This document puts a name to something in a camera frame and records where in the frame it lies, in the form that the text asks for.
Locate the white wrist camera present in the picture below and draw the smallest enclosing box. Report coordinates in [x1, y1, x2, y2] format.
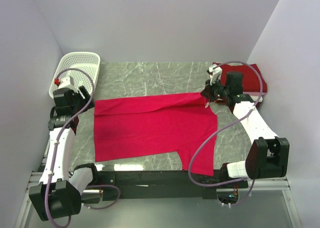
[207, 63, 223, 85]
[54, 76, 77, 92]

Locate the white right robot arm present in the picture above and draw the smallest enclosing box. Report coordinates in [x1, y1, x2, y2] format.
[200, 68, 290, 188]

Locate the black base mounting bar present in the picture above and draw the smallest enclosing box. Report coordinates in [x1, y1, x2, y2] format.
[85, 170, 249, 201]

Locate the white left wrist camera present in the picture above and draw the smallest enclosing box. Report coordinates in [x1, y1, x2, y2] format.
[54, 76, 77, 92]

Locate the bright red t-shirt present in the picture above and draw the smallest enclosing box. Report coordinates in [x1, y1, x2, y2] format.
[93, 92, 218, 176]

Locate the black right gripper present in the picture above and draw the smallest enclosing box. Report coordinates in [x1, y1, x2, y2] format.
[201, 77, 230, 103]

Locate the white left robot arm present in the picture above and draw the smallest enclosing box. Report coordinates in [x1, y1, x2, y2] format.
[29, 86, 100, 221]

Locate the aluminium frame rail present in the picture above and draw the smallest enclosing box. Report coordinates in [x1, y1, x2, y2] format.
[25, 171, 291, 195]

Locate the white plastic basket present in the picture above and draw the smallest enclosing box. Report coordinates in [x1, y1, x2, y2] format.
[48, 52, 101, 98]

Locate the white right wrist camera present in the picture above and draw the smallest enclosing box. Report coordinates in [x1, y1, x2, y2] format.
[207, 63, 223, 85]

